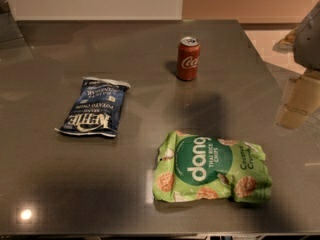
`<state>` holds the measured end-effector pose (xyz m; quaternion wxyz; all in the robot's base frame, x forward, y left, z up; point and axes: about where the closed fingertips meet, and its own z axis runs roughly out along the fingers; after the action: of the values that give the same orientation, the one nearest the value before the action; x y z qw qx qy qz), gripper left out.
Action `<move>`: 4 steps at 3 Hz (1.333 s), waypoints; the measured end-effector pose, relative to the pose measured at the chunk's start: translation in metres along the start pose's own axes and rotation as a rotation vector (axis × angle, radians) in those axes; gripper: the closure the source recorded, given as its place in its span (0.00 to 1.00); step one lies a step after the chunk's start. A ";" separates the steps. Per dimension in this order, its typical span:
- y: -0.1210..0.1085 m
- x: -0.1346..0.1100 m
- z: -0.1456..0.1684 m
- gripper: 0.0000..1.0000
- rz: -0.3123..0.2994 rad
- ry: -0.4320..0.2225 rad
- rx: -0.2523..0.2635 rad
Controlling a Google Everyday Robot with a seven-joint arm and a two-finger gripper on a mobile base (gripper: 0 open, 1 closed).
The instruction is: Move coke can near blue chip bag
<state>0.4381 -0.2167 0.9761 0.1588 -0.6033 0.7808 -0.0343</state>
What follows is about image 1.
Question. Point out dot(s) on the blue Kettle chip bag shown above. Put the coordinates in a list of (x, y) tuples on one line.
[(97, 110)]

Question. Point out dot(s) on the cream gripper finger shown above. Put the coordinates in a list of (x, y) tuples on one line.
[(301, 98)]

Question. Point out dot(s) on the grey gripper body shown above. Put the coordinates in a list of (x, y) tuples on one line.
[(308, 42)]

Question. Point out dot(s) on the green Dang chip bag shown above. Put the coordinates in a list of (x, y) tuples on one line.
[(191, 167)]

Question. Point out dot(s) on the red coke can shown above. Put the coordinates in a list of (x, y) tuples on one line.
[(188, 58)]

